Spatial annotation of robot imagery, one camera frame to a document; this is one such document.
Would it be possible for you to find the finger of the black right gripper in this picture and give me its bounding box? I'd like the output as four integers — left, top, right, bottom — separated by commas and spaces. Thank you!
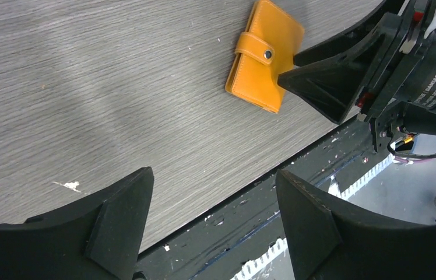
293, 0, 404, 67
277, 25, 380, 124

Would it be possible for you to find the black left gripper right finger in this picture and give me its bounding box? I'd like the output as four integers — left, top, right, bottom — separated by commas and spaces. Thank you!
275, 170, 436, 279

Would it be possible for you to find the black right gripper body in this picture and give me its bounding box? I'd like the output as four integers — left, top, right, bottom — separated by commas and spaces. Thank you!
358, 1, 436, 152

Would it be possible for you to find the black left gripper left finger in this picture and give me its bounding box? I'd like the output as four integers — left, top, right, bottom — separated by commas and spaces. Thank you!
0, 167, 154, 279

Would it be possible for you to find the orange leather card holder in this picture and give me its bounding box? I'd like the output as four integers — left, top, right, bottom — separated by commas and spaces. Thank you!
225, 0, 305, 113

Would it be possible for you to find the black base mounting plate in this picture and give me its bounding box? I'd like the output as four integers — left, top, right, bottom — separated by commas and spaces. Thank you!
135, 119, 388, 279

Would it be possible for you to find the white slotted cable duct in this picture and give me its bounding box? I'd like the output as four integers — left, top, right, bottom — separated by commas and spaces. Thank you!
230, 154, 395, 280

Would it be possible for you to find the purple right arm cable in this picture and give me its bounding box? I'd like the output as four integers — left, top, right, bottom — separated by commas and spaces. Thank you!
387, 143, 436, 166

